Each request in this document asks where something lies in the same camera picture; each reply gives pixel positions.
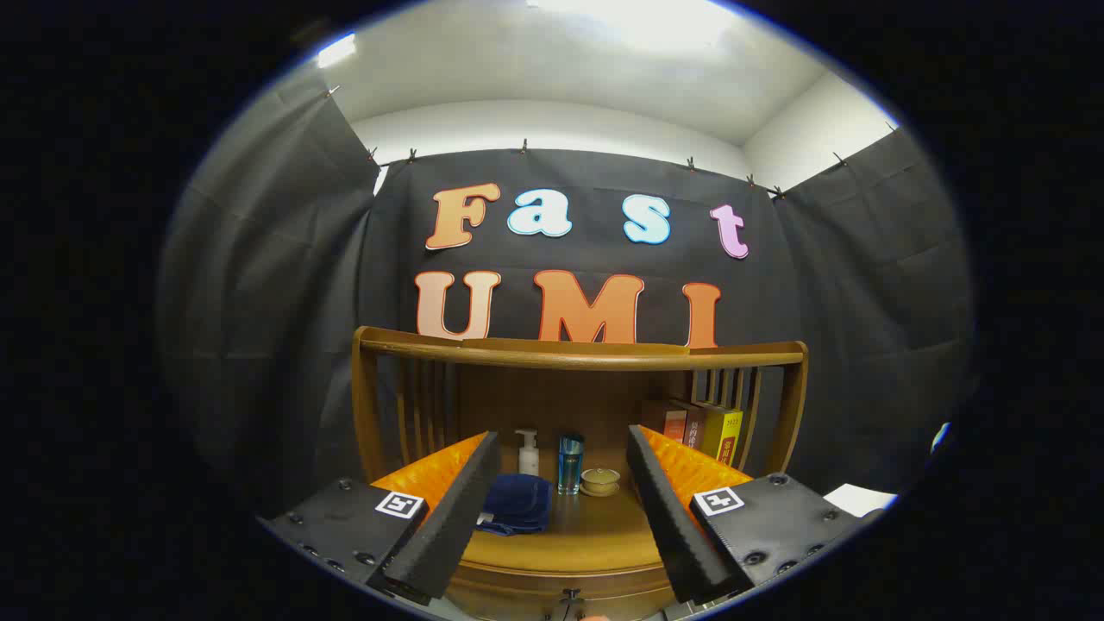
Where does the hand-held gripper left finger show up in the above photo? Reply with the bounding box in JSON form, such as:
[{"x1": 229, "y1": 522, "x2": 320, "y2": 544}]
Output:
[{"x1": 257, "y1": 430, "x2": 503, "y2": 605}]

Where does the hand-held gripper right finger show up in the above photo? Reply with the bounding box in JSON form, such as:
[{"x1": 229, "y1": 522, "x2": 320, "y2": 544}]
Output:
[{"x1": 625, "y1": 423, "x2": 888, "y2": 605}]

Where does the wooden drawer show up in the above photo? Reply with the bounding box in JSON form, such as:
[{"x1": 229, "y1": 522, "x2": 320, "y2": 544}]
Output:
[{"x1": 444, "y1": 561, "x2": 682, "y2": 621}]

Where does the wooden countertop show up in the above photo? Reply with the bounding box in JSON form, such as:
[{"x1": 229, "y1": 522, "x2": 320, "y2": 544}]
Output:
[{"x1": 457, "y1": 466, "x2": 680, "y2": 574}]

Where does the wooden cabinet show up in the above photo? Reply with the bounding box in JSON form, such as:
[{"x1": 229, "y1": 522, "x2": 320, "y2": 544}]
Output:
[{"x1": 351, "y1": 326, "x2": 809, "y2": 621}]

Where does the blue folded towel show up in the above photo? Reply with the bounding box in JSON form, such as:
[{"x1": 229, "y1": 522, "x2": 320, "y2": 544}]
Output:
[{"x1": 476, "y1": 473, "x2": 553, "y2": 536}]

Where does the beige book orange spine top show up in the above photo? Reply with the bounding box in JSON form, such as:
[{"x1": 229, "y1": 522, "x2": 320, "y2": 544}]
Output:
[{"x1": 643, "y1": 398, "x2": 688, "y2": 445}]

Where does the yellow book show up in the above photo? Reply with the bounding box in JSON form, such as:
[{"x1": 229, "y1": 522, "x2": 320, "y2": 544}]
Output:
[{"x1": 700, "y1": 404, "x2": 744, "y2": 467}]

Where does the tall blue glass bottle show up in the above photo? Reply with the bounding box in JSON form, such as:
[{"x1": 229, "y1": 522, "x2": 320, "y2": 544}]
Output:
[{"x1": 557, "y1": 434, "x2": 586, "y2": 496}]

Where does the white box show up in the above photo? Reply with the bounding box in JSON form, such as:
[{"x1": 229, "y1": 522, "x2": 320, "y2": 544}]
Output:
[{"x1": 824, "y1": 483, "x2": 898, "y2": 518}]

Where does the row of metal clips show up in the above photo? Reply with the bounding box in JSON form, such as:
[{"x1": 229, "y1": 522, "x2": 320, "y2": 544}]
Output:
[{"x1": 326, "y1": 85, "x2": 898, "y2": 199}]

